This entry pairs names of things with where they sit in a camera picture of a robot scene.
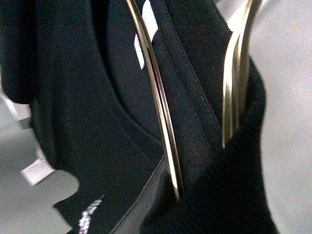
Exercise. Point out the black printed t-shirt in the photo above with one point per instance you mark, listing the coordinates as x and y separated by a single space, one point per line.
93 113

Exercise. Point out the gold metal clothes hanger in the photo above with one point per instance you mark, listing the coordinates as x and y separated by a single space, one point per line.
235 82

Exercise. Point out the white garment neck label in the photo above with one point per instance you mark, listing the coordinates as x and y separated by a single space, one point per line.
151 27

